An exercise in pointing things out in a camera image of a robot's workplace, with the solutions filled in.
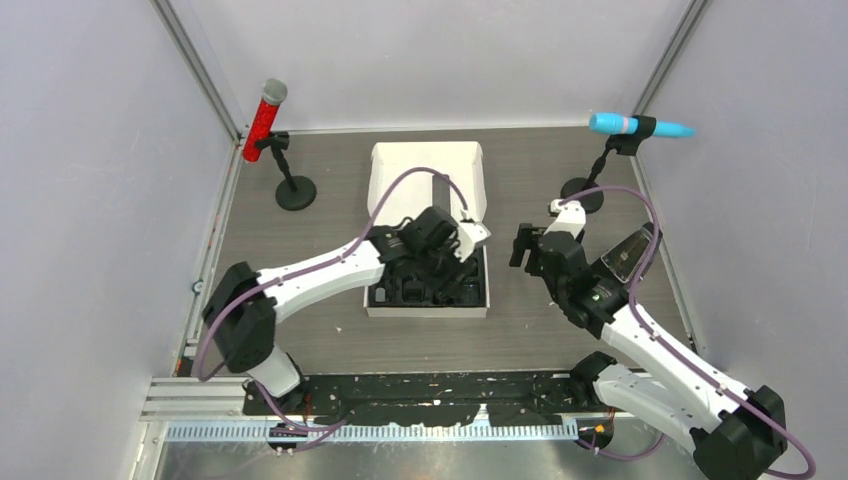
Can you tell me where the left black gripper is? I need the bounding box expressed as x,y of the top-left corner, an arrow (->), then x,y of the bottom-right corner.
415,235 -> 476,299

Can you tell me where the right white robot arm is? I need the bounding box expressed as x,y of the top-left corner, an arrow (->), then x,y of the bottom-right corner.
509,223 -> 787,479

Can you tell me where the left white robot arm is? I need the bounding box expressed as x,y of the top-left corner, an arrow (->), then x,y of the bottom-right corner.
202,206 -> 490,414

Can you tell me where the right black microphone stand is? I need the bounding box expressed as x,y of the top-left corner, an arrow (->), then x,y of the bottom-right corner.
560,135 -> 650,198

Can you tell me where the black microphone stand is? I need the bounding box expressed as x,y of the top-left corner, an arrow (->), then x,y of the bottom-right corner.
560,135 -> 650,198
255,132 -> 317,211

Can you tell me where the blue microphone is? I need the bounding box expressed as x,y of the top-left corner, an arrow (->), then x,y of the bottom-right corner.
589,112 -> 696,139

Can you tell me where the left black microphone stand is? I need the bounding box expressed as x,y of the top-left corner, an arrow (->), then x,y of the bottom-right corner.
255,132 -> 317,211

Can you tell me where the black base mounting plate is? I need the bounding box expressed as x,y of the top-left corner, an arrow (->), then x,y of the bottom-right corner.
276,371 -> 615,427

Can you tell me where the red glitter microphone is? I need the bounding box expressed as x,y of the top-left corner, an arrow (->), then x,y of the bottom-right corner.
242,78 -> 288,163

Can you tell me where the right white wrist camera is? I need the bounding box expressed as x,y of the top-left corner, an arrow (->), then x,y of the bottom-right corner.
545,199 -> 586,239

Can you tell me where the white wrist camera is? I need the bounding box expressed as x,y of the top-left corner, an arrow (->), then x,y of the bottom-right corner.
454,219 -> 491,263
545,199 -> 586,239

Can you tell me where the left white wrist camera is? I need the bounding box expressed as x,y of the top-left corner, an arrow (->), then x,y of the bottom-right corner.
454,219 -> 491,263

